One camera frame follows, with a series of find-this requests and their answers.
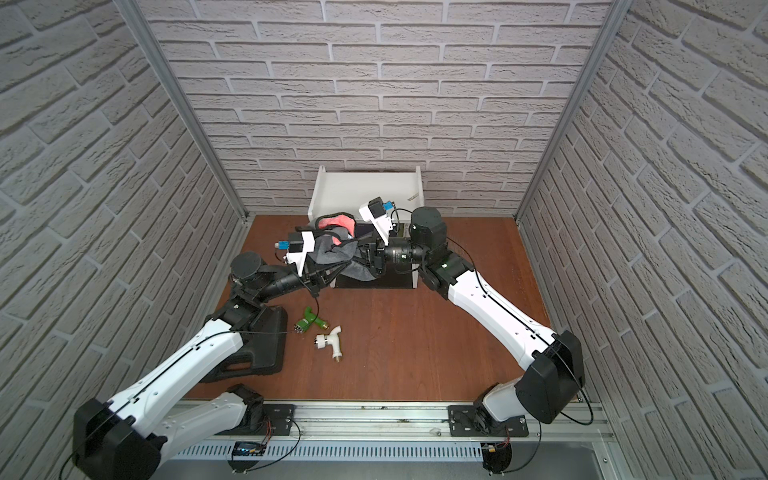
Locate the white toy drill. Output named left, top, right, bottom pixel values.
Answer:
left=315, top=326, right=343, bottom=362

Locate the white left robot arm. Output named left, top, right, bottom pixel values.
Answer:
left=68, top=252, right=347, bottom=479

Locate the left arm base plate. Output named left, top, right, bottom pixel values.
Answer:
left=217, top=403, right=296, bottom=437

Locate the white perforated cable duct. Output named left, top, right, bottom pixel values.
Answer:
left=174, top=439, right=482, bottom=462

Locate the black connector with wires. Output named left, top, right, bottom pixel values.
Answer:
left=481, top=443, right=512, bottom=475

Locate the white metal bookshelf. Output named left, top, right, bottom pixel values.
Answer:
left=307, top=166, right=426, bottom=289

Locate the aluminium corner post left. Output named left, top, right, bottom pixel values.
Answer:
left=115, top=0, right=249, bottom=223

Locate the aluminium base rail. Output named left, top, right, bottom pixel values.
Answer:
left=168, top=401, right=630, bottom=479

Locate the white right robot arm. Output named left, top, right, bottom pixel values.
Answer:
left=359, top=198, right=585, bottom=424

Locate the small green circuit board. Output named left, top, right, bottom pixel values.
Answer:
left=231, top=442, right=267, bottom=459

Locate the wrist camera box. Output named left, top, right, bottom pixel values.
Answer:
left=275, top=230, right=315, bottom=277
left=359, top=197, right=394, bottom=246

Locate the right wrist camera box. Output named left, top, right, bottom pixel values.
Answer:
left=359, top=197, right=394, bottom=246

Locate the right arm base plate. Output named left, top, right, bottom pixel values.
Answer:
left=447, top=404, right=529, bottom=438

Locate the black mat under shelf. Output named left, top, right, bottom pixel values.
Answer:
left=332, top=264, right=418, bottom=290

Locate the green toy drill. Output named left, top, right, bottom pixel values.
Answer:
left=294, top=307, right=329, bottom=334

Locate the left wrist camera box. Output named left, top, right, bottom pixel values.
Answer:
left=275, top=230, right=315, bottom=277

